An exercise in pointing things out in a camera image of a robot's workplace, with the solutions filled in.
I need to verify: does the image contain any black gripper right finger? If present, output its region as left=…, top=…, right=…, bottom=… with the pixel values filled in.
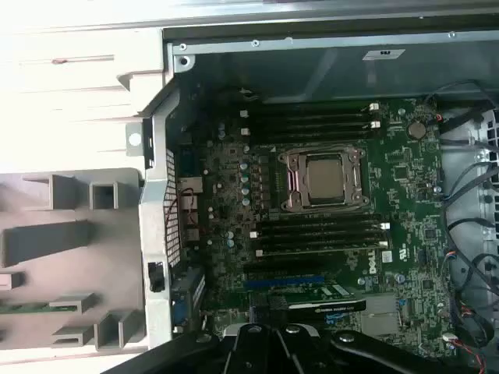
left=274, top=323, right=451, bottom=374

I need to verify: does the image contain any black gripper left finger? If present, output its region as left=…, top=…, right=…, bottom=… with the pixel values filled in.
left=100, top=323, right=288, bottom=374

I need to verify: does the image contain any green RAM stick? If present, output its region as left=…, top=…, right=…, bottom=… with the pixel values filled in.
left=0, top=303, right=54, bottom=314

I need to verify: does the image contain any black RAM slot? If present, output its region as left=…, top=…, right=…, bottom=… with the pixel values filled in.
left=249, top=111, right=375, bottom=127
left=257, top=213, right=385, bottom=230
left=257, top=231, right=387, bottom=249
left=249, top=93, right=371, bottom=109

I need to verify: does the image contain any black graphics card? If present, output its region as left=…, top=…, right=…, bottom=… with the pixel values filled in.
left=249, top=282, right=368, bottom=324

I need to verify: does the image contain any blue expansion slot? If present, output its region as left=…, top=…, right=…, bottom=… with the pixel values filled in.
left=244, top=276, right=327, bottom=290

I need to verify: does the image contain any black expansion slot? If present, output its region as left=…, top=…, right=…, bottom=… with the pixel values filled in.
left=242, top=264, right=327, bottom=276

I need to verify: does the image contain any green motherboard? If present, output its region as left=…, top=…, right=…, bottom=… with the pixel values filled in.
left=175, top=97, right=453, bottom=359

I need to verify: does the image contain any grey parts rack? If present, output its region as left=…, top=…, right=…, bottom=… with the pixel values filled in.
left=0, top=167, right=147, bottom=351

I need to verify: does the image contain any metal socket cover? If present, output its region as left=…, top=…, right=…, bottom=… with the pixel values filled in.
left=278, top=149, right=370, bottom=214

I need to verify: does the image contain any silver CPU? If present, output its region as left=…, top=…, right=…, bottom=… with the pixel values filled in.
left=305, top=157, right=352, bottom=199

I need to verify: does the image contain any metal drive cage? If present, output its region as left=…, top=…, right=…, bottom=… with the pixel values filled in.
left=440, top=104, right=499, bottom=297

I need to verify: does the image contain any round coin battery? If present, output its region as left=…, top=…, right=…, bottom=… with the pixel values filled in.
left=406, top=120, right=428, bottom=142

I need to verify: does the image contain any open black PC case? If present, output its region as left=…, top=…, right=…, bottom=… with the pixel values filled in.
left=124, top=26, right=499, bottom=374

